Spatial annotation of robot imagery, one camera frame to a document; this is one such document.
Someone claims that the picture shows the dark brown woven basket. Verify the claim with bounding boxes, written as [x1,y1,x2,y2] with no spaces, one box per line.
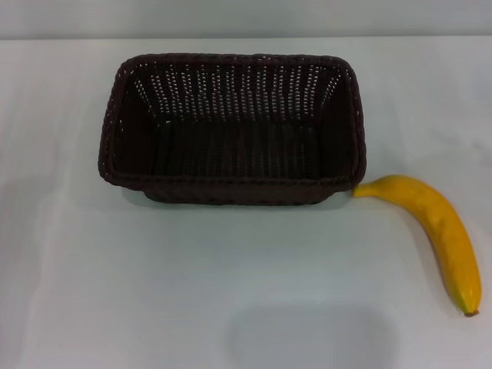
[97,53,368,207]

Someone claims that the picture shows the yellow banana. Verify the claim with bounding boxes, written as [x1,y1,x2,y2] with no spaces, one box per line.
[352,175,483,318]

